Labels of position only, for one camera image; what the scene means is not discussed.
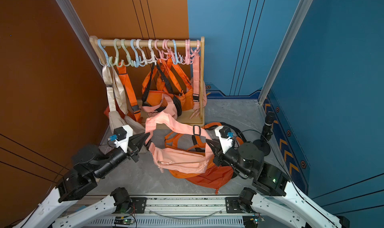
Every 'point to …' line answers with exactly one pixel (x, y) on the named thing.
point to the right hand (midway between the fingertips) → (208, 140)
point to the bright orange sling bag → (170, 137)
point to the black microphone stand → (263, 143)
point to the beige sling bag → (120, 116)
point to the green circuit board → (121, 220)
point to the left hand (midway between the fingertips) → (149, 131)
